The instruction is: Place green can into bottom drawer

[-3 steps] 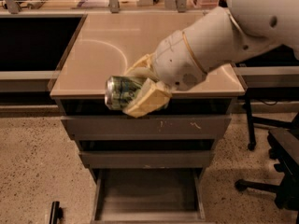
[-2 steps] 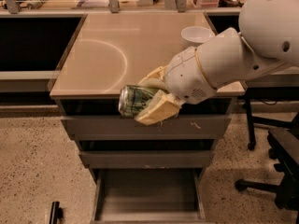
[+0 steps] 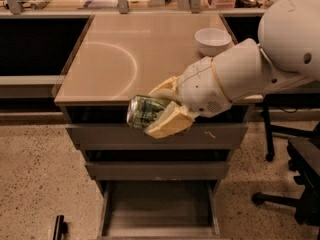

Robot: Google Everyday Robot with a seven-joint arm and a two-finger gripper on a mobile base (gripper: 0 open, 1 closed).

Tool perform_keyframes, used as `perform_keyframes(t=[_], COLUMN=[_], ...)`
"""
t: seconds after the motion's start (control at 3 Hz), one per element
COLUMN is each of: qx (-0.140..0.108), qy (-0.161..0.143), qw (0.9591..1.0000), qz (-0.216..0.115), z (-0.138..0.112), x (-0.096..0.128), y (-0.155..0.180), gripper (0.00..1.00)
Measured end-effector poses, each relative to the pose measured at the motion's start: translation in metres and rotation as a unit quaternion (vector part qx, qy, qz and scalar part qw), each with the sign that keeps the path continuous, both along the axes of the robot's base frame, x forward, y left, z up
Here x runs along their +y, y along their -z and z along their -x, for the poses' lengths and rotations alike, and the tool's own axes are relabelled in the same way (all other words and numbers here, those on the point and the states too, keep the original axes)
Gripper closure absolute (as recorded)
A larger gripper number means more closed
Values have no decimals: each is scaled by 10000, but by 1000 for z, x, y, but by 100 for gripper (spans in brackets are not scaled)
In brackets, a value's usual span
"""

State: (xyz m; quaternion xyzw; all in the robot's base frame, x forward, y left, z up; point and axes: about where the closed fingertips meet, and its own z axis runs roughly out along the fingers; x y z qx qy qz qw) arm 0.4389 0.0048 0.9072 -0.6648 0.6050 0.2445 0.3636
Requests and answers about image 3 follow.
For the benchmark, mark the black office chair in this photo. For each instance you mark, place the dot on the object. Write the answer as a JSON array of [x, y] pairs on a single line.
[[290, 198]]

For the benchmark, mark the top grey drawer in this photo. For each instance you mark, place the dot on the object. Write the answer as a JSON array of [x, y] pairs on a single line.
[[122, 137]]

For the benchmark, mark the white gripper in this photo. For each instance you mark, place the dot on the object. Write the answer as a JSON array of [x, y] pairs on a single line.
[[201, 86]]

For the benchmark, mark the grey drawer cabinet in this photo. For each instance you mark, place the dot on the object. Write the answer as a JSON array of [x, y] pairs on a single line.
[[118, 56]]

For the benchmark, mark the middle grey drawer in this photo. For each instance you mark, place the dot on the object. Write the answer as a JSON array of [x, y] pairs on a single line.
[[158, 171]]

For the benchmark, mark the green soda can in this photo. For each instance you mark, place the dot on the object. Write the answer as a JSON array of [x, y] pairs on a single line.
[[144, 110]]

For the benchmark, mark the white bowl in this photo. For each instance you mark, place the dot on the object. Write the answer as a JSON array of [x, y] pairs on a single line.
[[212, 41]]

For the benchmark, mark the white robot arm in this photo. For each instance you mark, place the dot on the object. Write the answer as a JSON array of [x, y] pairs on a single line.
[[286, 53]]

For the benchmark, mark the black object on floor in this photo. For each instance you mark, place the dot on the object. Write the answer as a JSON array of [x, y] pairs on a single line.
[[60, 229]]

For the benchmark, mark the black desk leg with caster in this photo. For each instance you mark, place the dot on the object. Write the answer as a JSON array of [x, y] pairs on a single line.
[[268, 131]]

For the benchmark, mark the open bottom grey drawer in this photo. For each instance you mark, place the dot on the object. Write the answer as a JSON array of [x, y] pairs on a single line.
[[158, 210]]

